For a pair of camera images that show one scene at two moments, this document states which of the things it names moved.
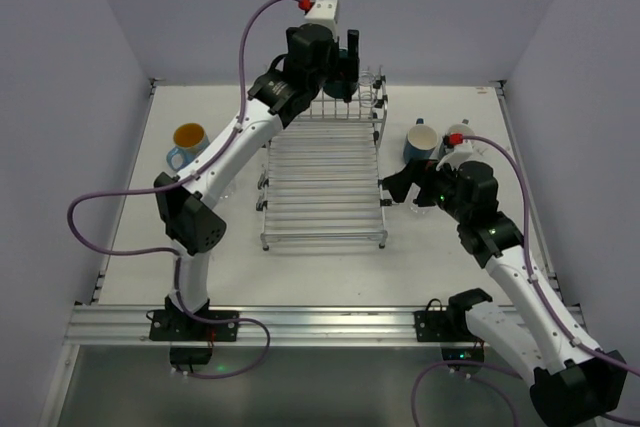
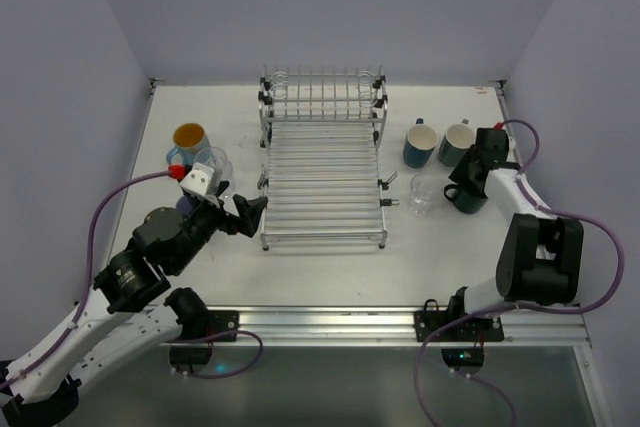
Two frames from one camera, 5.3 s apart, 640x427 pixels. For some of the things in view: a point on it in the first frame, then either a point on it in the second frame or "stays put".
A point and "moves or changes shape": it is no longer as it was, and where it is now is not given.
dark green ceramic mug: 341,89 moves or changes shape
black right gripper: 422,182 -> 473,173
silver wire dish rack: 321,173 stays put
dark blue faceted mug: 420,142 stays put
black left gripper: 347,69 -> 226,217
